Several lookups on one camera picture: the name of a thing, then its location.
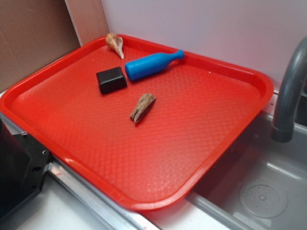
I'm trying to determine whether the blue plastic bottle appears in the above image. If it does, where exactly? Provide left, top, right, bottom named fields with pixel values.
left=125, top=50, right=185, bottom=81

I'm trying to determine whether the black rectangular block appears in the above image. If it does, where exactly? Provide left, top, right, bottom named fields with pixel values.
left=96, top=67, right=128, bottom=94

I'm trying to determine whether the red plastic tray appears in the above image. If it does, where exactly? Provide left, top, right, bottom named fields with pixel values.
left=0, top=35, right=273, bottom=211

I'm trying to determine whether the brown wood piece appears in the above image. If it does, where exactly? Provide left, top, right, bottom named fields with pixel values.
left=130, top=93, right=156, bottom=123

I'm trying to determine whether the beige conch seashell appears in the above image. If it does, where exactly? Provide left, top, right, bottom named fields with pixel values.
left=106, top=33, right=124, bottom=59

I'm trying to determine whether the grey toy sink basin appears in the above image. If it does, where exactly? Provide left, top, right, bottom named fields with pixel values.
left=147, top=113, right=307, bottom=230

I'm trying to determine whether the grey sink faucet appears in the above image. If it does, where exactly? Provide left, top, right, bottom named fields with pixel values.
left=271, top=38, right=307, bottom=143

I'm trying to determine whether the brown cardboard panel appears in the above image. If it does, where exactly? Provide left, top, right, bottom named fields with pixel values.
left=0, top=0, right=108, bottom=92

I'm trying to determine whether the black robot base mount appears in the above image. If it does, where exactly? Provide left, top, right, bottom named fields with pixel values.
left=0, top=121, right=51, bottom=222

